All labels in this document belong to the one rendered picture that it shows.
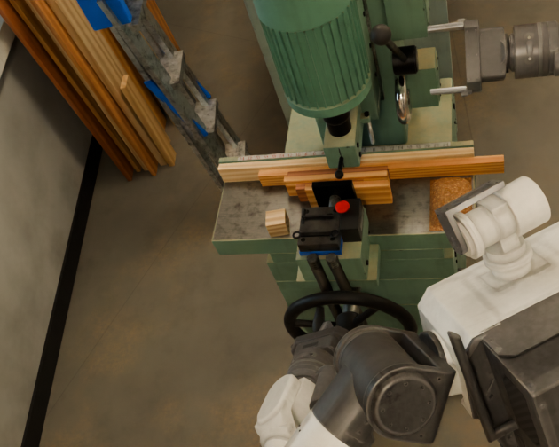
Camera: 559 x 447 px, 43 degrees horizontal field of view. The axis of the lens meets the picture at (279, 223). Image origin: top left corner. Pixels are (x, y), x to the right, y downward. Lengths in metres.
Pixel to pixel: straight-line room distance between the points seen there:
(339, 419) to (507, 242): 0.31
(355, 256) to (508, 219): 0.60
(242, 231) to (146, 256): 1.30
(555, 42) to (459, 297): 0.48
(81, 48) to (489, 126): 1.59
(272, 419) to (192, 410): 1.37
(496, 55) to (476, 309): 0.48
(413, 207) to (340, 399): 0.75
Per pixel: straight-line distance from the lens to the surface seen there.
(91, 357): 2.79
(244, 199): 1.72
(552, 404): 0.85
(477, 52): 1.26
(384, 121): 1.79
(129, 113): 2.98
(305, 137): 1.94
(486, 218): 0.92
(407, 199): 1.62
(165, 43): 2.41
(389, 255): 1.64
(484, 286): 0.98
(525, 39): 1.25
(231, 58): 3.56
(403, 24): 1.57
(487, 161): 1.62
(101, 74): 2.86
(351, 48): 1.33
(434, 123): 1.89
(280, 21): 1.25
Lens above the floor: 2.19
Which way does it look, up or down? 52 degrees down
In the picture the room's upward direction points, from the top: 24 degrees counter-clockwise
